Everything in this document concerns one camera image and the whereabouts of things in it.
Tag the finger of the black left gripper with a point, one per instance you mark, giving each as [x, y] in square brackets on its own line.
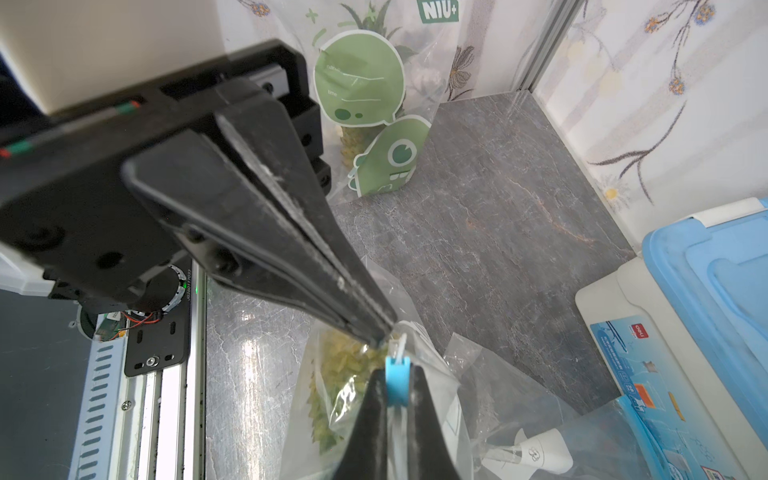
[262, 133]

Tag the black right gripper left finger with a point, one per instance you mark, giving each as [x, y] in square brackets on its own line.
[365, 456]

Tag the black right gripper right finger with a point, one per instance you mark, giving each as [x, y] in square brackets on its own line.
[427, 454]

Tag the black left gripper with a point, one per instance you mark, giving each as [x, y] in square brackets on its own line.
[76, 193]

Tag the white-zip bag with pineapple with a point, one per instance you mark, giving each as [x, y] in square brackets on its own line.
[301, 458]

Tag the blue-zip clear plastic bag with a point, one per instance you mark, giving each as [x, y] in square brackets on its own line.
[517, 429]

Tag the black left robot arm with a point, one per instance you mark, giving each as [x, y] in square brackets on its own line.
[220, 163]

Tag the green-zip bag with pineapple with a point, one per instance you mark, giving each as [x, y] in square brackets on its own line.
[378, 71]

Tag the blue-lidded white storage box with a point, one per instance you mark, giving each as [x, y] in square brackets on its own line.
[682, 329]

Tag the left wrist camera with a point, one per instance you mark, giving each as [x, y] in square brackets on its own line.
[64, 53]

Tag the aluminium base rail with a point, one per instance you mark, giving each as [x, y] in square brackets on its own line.
[143, 403]

